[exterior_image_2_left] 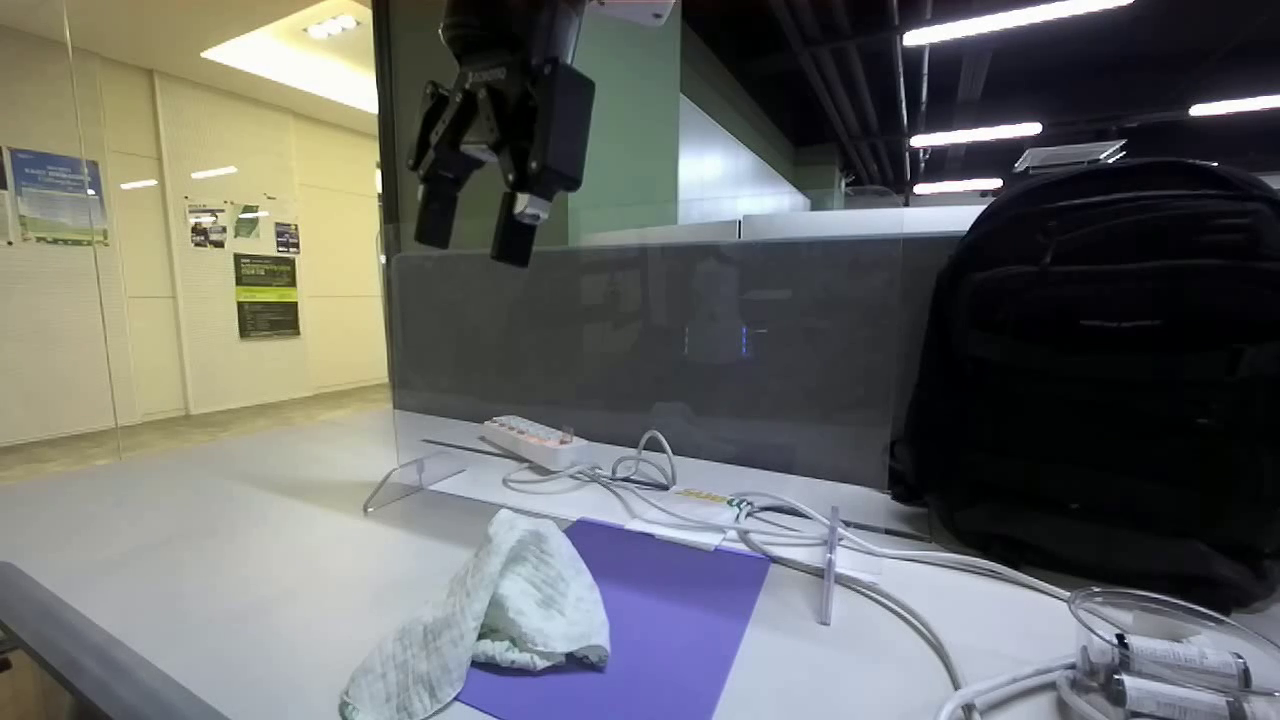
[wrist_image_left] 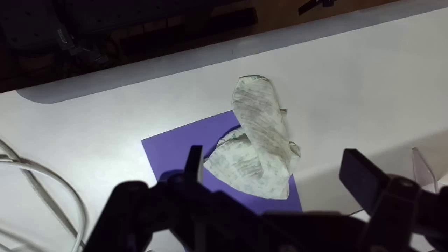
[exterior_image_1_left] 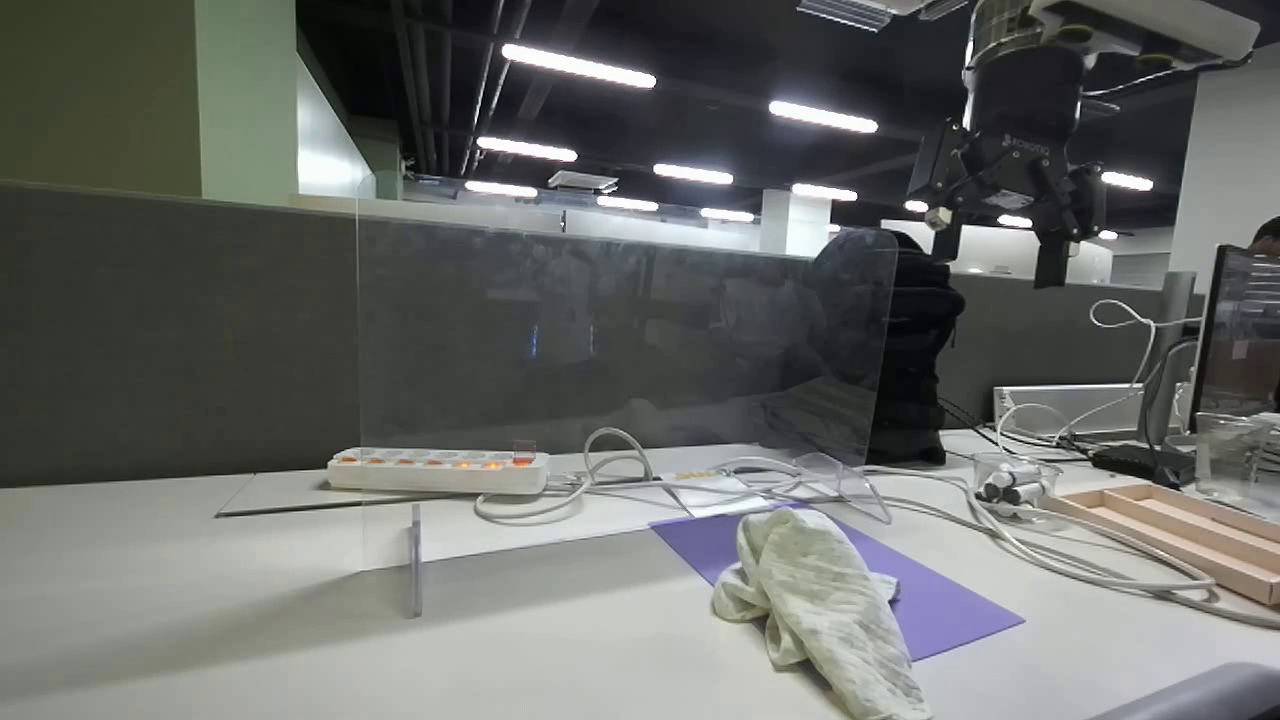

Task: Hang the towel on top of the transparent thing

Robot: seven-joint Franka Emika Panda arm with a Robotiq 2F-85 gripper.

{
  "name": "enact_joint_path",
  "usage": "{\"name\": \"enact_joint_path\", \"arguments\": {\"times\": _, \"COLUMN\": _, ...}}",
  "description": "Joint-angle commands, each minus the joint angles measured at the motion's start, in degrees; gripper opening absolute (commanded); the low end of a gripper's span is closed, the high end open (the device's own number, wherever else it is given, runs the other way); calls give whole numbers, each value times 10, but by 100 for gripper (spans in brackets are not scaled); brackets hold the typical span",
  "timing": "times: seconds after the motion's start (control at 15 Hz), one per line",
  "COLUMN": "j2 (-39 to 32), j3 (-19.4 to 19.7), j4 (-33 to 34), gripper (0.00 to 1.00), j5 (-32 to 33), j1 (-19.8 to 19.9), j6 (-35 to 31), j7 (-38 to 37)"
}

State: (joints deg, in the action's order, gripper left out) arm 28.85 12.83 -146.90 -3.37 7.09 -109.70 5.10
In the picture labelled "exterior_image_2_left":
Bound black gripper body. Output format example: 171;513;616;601
434;0;590;104

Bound pale green patterned towel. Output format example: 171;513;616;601
335;503;616;720

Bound square ceiling light panel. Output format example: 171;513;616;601
196;0;384;121

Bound white power strip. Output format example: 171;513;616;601
477;411;590;475

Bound grey partition panel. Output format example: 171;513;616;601
384;231;966;493

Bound long ceiling tube light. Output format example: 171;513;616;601
898;0;1138;51
1184;89;1280;124
906;114;1048;151
906;173;1007;200

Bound purple mat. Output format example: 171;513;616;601
456;514;774;720

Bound grey box behind backpack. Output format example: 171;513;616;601
1011;136;1131;179

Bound black backpack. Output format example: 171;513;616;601
882;151;1280;616

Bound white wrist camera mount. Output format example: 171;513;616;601
584;0;679;31

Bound dark wall sign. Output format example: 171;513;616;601
230;296;304;344
230;247;304;296

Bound white looped power cable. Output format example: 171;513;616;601
498;422;735;526

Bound blue wall poster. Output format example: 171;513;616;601
4;143;112;252

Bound white thick cable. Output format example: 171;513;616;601
722;493;1280;720

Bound white cable connector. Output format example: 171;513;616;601
1075;627;1263;696
1101;671;1280;720

